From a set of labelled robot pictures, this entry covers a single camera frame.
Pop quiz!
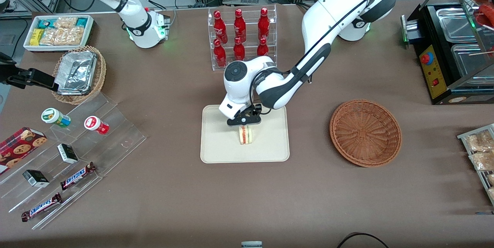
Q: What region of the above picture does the green lid cup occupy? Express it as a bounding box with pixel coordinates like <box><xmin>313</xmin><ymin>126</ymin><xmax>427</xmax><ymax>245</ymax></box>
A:
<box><xmin>41</xmin><ymin>108</ymin><xmax>71</xmax><ymax>128</ymax></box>

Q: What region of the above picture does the black food warmer case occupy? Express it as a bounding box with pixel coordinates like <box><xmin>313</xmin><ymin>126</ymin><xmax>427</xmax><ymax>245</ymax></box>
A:
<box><xmin>401</xmin><ymin>0</ymin><xmax>494</xmax><ymax>105</ymax></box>

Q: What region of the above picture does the steel warmer pan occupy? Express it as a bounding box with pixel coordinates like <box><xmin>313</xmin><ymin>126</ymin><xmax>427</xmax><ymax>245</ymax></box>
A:
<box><xmin>450</xmin><ymin>43</ymin><xmax>494</xmax><ymax>77</ymax></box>
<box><xmin>436</xmin><ymin>7</ymin><xmax>477</xmax><ymax>43</ymax></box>

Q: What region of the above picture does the clear acrylic stepped display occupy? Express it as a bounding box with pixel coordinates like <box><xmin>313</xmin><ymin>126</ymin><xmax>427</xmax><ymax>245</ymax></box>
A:
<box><xmin>0</xmin><ymin>93</ymin><xmax>148</xmax><ymax>230</ymax></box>

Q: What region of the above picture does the silver foil pack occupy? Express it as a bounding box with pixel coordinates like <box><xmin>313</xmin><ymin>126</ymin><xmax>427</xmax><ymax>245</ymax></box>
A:
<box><xmin>54</xmin><ymin>51</ymin><xmax>98</xmax><ymax>95</ymax></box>

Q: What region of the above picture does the clear acrylic bottle rack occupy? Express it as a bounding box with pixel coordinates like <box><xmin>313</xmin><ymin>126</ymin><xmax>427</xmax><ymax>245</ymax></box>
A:
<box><xmin>208</xmin><ymin>5</ymin><xmax>277</xmax><ymax>71</ymax></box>

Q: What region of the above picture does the beige plastic tray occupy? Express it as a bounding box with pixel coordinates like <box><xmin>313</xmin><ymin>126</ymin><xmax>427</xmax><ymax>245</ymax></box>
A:
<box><xmin>200</xmin><ymin>103</ymin><xmax>290</xmax><ymax>163</ymax></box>

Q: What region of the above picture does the small rice cracker bag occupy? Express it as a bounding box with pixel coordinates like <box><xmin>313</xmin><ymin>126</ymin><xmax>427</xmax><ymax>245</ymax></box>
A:
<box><xmin>54</xmin><ymin>17</ymin><xmax>78</xmax><ymax>29</ymax></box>

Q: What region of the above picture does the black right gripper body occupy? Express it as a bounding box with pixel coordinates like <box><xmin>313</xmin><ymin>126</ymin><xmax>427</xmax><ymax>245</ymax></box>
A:
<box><xmin>0</xmin><ymin>53</ymin><xmax>30</xmax><ymax>87</ymax></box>

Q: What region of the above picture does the yellow snack pack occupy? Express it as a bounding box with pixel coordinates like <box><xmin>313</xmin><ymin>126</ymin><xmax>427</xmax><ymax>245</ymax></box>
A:
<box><xmin>30</xmin><ymin>29</ymin><xmax>45</xmax><ymax>46</ymax></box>

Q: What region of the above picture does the red cola bottle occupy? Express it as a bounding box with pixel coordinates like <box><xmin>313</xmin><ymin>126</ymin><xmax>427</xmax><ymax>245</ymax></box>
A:
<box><xmin>213</xmin><ymin>10</ymin><xmax>228</xmax><ymax>44</ymax></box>
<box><xmin>213</xmin><ymin>39</ymin><xmax>227</xmax><ymax>68</ymax></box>
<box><xmin>258</xmin><ymin>7</ymin><xmax>270</xmax><ymax>40</ymax></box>
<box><xmin>233</xmin><ymin>37</ymin><xmax>245</xmax><ymax>62</ymax></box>
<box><xmin>257</xmin><ymin>37</ymin><xmax>269</xmax><ymax>58</ymax></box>
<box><xmin>234</xmin><ymin>8</ymin><xmax>247</xmax><ymax>42</ymax></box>

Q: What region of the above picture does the snickers bar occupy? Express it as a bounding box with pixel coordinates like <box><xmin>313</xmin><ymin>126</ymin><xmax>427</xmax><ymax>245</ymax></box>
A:
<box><xmin>21</xmin><ymin>193</ymin><xmax>63</xmax><ymax>222</ymax></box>
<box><xmin>60</xmin><ymin>162</ymin><xmax>97</xmax><ymax>191</ymax></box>

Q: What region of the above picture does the black floor cable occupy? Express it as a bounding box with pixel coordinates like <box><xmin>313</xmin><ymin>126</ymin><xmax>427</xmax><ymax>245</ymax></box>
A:
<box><xmin>337</xmin><ymin>232</ymin><xmax>389</xmax><ymax>248</ymax></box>

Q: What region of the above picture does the red lid cup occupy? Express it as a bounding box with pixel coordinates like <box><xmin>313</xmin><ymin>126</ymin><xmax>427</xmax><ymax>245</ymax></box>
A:
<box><xmin>84</xmin><ymin>116</ymin><xmax>110</xmax><ymax>135</ymax></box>

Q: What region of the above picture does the red cookie box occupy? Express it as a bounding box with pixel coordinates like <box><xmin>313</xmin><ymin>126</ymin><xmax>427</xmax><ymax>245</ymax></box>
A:
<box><xmin>0</xmin><ymin>127</ymin><xmax>48</xmax><ymax>175</ymax></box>

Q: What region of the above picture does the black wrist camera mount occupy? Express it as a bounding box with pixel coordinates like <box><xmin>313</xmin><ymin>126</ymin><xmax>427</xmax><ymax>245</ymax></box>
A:
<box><xmin>227</xmin><ymin>103</ymin><xmax>264</xmax><ymax>127</ymax></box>

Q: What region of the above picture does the small black box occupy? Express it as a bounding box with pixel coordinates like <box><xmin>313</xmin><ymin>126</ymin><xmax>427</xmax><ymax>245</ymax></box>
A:
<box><xmin>22</xmin><ymin>169</ymin><xmax>50</xmax><ymax>188</ymax></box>
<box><xmin>57</xmin><ymin>143</ymin><xmax>79</xmax><ymax>164</ymax></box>

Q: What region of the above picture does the light tan wicker basket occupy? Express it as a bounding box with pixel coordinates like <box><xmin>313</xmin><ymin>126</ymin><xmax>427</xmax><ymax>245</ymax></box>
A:
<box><xmin>51</xmin><ymin>46</ymin><xmax>107</xmax><ymax>105</ymax></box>

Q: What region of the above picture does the large rice cracker bag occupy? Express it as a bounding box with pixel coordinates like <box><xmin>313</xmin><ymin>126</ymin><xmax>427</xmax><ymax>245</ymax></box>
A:
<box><xmin>40</xmin><ymin>27</ymin><xmax>85</xmax><ymax>46</ymax></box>

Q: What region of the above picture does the brown wicker basket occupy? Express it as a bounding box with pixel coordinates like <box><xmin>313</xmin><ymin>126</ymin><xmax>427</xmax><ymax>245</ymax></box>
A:
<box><xmin>329</xmin><ymin>99</ymin><xmax>403</xmax><ymax>168</ymax></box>

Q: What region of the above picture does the tray of packaged snacks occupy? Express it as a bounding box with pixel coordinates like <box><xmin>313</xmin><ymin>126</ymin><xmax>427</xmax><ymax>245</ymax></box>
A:
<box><xmin>457</xmin><ymin>124</ymin><xmax>494</xmax><ymax>207</ymax></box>

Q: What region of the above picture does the clear bag of crackers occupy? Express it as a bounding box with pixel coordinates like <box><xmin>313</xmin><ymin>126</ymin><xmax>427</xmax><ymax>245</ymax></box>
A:
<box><xmin>469</xmin><ymin>151</ymin><xmax>494</xmax><ymax>172</ymax></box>
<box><xmin>464</xmin><ymin>130</ymin><xmax>494</xmax><ymax>152</ymax></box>

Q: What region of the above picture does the triangle sandwich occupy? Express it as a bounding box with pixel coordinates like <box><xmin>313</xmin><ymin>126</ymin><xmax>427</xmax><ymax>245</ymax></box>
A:
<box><xmin>239</xmin><ymin>125</ymin><xmax>254</xmax><ymax>146</ymax></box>

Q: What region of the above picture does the red fried food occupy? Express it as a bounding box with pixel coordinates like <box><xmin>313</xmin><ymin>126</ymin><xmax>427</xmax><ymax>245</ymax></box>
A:
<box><xmin>474</xmin><ymin>0</ymin><xmax>494</xmax><ymax>29</ymax></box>

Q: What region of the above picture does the teal snack pack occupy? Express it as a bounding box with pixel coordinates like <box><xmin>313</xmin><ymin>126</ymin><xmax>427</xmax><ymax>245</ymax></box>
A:
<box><xmin>38</xmin><ymin>18</ymin><xmax>57</xmax><ymax>31</ymax></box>

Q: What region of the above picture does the white snack bin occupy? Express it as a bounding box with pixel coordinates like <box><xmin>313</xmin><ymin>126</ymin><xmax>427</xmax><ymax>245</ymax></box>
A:
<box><xmin>23</xmin><ymin>15</ymin><xmax>94</xmax><ymax>53</ymax></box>

